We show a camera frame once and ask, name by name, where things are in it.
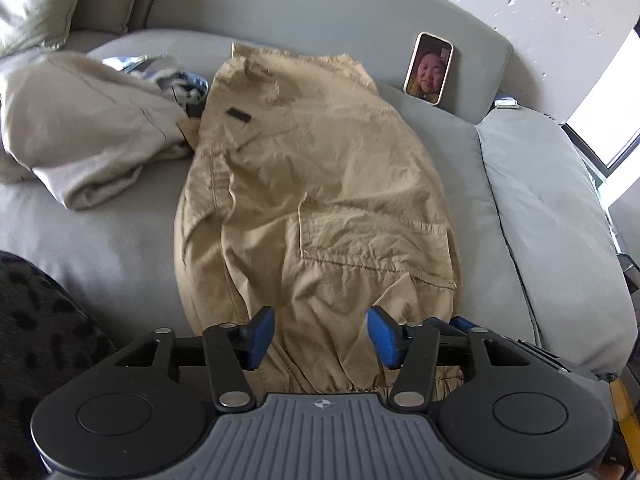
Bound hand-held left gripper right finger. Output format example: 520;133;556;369
366;306;531;411

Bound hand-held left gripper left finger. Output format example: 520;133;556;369
115;306;276;411

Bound tan cargo pants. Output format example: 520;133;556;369
174;42;463;401

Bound dark spotted cloth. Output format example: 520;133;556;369
0;250;118;480

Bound window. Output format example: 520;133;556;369
565;30;640;181

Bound smartphone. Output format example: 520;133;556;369
402;32;454;107

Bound blue white printed cloth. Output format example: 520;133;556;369
102;54;211;111

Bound beige garment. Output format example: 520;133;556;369
0;50;201;211

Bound grey sofa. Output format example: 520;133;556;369
0;0;638;376

